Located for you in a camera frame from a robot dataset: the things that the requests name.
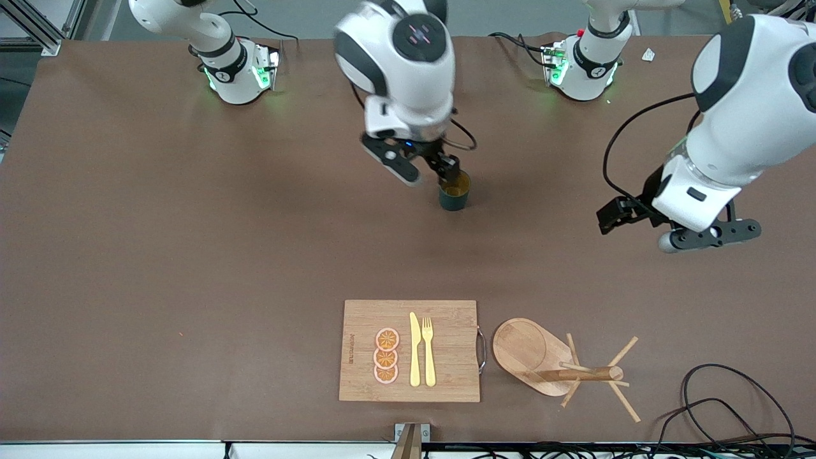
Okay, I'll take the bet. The teal cup with yellow inside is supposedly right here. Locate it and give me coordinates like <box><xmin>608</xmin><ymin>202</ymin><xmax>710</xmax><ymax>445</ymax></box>
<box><xmin>438</xmin><ymin>171</ymin><xmax>472</xmax><ymax>212</ymax></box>

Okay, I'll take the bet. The wooden cup rack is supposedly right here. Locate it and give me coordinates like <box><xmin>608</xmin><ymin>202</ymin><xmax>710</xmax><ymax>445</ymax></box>
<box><xmin>492</xmin><ymin>317</ymin><xmax>641</xmax><ymax>424</ymax></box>

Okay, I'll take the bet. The yellow plastic knife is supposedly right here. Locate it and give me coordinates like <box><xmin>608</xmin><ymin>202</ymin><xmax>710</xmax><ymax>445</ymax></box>
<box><xmin>409</xmin><ymin>312</ymin><xmax>422</xmax><ymax>388</ymax></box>

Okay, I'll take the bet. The yellow plastic fork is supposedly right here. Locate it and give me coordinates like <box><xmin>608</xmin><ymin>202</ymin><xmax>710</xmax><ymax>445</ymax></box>
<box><xmin>421</xmin><ymin>317</ymin><xmax>437</xmax><ymax>388</ymax></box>

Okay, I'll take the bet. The bamboo cutting board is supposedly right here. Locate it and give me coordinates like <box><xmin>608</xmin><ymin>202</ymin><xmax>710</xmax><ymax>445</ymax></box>
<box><xmin>339</xmin><ymin>300</ymin><xmax>487</xmax><ymax>403</ymax></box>

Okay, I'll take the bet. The black left arm base cable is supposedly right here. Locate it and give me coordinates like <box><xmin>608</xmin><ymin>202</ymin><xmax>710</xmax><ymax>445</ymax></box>
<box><xmin>488</xmin><ymin>32</ymin><xmax>549</xmax><ymax>68</ymax></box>

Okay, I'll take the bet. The black arm base cable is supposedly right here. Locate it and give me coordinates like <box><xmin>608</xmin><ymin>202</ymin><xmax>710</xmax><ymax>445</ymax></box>
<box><xmin>488</xmin><ymin>32</ymin><xmax>549</xmax><ymax>68</ymax></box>
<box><xmin>233</xmin><ymin>0</ymin><xmax>300</xmax><ymax>48</ymax></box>

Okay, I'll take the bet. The black right arm base cable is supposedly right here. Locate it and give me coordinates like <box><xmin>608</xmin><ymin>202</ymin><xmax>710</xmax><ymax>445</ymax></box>
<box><xmin>233</xmin><ymin>0</ymin><xmax>300</xmax><ymax>48</ymax></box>

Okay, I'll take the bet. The black looped cable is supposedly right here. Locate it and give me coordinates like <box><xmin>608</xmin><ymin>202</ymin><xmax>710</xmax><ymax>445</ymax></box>
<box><xmin>681</xmin><ymin>364</ymin><xmax>798</xmax><ymax>456</ymax></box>
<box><xmin>653</xmin><ymin>398</ymin><xmax>772</xmax><ymax>459</ymax></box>

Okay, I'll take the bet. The metal bracket with wooden post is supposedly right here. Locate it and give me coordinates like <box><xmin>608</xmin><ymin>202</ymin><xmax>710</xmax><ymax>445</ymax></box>
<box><xmin>393</xmin><ymin>423</ymin><xmax>432</xmax><ymax>459</ymax></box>

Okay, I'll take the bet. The aluminium frame profile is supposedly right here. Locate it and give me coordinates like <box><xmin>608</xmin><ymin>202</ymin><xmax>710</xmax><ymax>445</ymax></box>
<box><xmin>0</xmin><ymin>0</ymin><xmax>96</xmax><ymax>57</ymax></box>

